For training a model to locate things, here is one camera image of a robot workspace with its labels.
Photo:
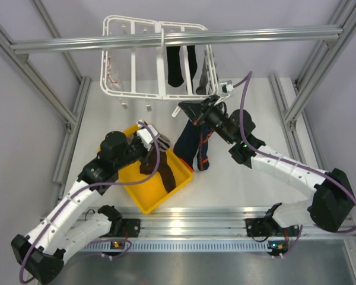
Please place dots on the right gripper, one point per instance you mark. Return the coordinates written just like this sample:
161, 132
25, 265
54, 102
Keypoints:
196, 110

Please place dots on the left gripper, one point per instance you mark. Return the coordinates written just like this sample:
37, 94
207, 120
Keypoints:
146, 154

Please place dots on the brown sock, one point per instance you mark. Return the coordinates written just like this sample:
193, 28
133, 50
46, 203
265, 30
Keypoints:
164, 171

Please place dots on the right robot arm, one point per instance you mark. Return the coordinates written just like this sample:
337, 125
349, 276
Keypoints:
329, 197

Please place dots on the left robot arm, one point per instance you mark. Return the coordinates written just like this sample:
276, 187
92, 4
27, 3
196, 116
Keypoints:
43, 252

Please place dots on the white clip drying hanger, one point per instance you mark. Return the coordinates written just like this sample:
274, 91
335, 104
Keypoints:
142, 73

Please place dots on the grey sock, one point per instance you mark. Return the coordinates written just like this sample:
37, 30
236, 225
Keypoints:
204, 87

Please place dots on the navy orange underwear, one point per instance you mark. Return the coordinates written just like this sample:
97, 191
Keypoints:
193, 144

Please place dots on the black sock left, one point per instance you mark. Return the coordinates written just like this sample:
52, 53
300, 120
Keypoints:
175, 78

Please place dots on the black sock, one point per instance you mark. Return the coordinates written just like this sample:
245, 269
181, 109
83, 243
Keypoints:
175, 78
193, 65

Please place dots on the black sock right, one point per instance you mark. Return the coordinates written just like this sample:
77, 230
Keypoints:
193, 65

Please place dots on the aluminium crossbar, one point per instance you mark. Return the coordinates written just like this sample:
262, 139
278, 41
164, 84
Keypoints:
162, 39

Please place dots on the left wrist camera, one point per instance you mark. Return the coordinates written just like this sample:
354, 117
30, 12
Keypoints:
144, 133

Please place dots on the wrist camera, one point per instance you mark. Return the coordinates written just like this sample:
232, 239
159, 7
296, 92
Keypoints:
144, 133
225, 89

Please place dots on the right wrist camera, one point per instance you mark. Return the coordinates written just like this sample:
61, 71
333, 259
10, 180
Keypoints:
225, 89

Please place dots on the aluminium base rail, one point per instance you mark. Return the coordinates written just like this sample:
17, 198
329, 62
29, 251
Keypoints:
194, 222

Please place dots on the slotted cable duct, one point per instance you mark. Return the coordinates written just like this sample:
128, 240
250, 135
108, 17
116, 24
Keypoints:
138, 245

